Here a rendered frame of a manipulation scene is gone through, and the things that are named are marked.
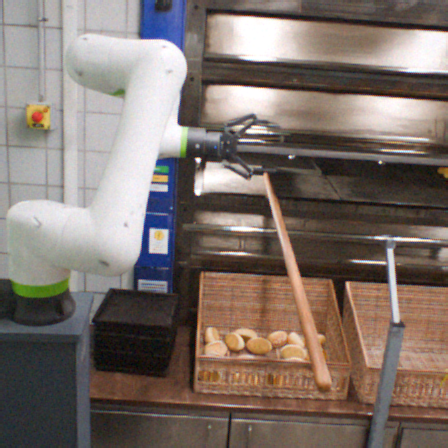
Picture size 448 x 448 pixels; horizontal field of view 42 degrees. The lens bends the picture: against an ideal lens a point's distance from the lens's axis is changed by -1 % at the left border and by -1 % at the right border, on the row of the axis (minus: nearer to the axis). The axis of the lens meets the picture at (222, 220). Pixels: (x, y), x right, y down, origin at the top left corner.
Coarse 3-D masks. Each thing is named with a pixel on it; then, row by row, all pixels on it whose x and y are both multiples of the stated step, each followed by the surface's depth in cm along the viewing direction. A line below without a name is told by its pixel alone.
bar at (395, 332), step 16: (192, 224) 204; (208, 224) 204; (336, 240) 205; (352, 240) 205; (368, 240) 205; (384, 240) 205; (400, 240) 205; (416, 240) 205; (432, 240) 205; (400, 336) 191; (384, 352) 197; (384, 368) 196; (384, 384) 197; (384, 400) 199; (384, 416) 201; (384, 432) 203
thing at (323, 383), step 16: (272, 192) 237; (272, 208) 220; (288, 240) 185; (288, 256) 172; (288, 272) 164; (304, 304) 143; (304, 320) 135; (304, 336) 130; (320, 352) 122; (320, 368) 116; (320, 384) 112
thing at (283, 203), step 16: (208, 192) 242; (224, 192) 243; (288, 208) 240; (304, 208) 240; (320, 208) 240; (336, 208) 240; (352, 208) 240; (368, 208) 240; (384, 208) 240; (400, 208) 240; (416, 208) 241; (432, 208) 242
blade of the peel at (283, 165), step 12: (240, 156) 312; (252, 156) 314; (264, 156) 315; (216, 168) 283; (240, 168) 283; (252, 168) 283; (276, 168) 283; (288, 168) 283; (300, 168) 295; (312, 168) 297
